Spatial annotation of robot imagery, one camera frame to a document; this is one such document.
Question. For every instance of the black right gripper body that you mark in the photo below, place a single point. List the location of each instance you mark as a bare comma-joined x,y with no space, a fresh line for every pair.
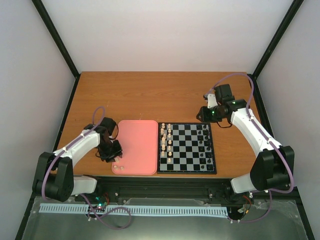
214,116

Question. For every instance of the black and grey chessboard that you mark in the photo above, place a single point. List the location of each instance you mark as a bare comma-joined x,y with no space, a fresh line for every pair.
185,149

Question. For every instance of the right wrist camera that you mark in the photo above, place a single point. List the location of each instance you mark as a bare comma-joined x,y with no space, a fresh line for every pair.
219,96

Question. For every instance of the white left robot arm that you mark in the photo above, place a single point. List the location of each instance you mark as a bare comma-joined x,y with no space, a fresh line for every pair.
54,176

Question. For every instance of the pink plastic tray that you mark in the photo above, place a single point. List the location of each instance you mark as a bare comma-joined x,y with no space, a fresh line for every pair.
139,142

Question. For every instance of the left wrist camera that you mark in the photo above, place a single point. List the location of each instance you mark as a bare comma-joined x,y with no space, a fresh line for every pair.
110,125

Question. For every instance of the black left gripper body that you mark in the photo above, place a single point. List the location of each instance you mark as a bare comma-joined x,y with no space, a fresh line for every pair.
110,151

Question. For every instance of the black aluminium frame rail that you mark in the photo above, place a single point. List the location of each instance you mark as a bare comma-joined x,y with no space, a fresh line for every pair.
210,190

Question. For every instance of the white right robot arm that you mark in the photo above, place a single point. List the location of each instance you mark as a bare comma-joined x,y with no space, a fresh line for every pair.
272,170

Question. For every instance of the light blue cable duct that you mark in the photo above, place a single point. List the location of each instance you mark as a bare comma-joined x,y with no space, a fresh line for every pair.
137,210

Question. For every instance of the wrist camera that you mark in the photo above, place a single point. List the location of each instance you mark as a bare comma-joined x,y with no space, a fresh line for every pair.
110,125
219,96

